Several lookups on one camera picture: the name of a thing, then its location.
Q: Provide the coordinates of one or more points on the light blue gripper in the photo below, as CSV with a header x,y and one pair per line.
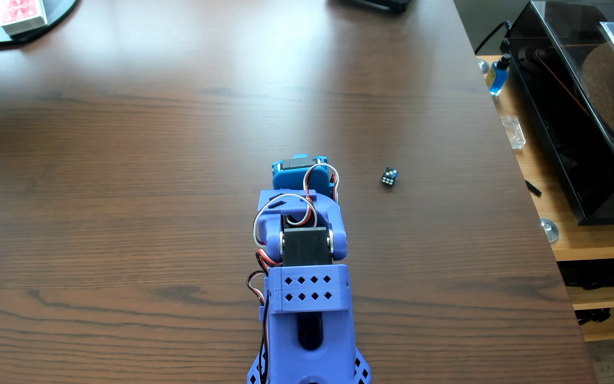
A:
x,y
291,180

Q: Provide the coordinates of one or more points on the dark blue dice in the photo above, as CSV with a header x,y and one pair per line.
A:
x,y
389,176

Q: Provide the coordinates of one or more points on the purple blue robot arm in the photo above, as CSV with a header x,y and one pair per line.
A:
x,y
312,298

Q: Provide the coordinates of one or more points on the flat black device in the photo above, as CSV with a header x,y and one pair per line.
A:
x,y
376,4

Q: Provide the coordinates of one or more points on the round silver metal foot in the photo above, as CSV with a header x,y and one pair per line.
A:
x,y
549,231
483,66

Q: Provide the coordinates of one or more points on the clear plastic cube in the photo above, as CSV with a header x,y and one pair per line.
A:
x,y
514,132

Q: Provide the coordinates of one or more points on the small blue liquid bottle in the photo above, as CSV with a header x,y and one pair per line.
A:
x,y
498,77

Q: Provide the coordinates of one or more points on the small black stick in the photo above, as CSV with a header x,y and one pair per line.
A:
x,y
533,187

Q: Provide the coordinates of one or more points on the light wooden cabinet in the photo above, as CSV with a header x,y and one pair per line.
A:
x,y
584,242

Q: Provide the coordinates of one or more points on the red playing card deck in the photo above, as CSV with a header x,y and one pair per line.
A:
x,y
22,13

